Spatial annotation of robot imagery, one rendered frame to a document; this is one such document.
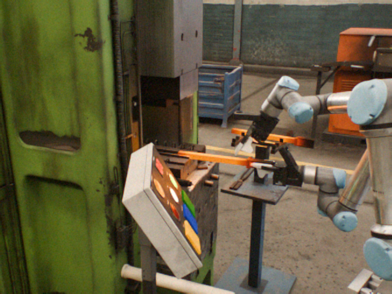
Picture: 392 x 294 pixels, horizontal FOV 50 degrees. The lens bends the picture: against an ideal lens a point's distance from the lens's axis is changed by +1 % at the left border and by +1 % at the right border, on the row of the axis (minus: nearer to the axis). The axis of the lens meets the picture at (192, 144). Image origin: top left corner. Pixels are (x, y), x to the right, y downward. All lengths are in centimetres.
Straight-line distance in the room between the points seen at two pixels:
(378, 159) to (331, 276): 173
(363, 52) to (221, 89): 173
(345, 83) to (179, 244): 420
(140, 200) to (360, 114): 62
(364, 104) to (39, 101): 110
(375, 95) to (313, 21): 812
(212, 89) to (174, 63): 401
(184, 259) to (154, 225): 13
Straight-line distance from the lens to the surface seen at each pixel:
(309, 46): 932
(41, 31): 158
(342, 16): 917
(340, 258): 306
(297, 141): 217
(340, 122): 525
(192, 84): 173
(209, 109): 562
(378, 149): 122
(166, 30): 154
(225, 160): 175
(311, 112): 153
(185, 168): 176
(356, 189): 159
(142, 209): 108
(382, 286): 147
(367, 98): 119
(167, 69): 156
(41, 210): 182
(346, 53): 511
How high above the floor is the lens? 165
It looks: 20 degrees down
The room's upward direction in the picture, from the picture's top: straight up
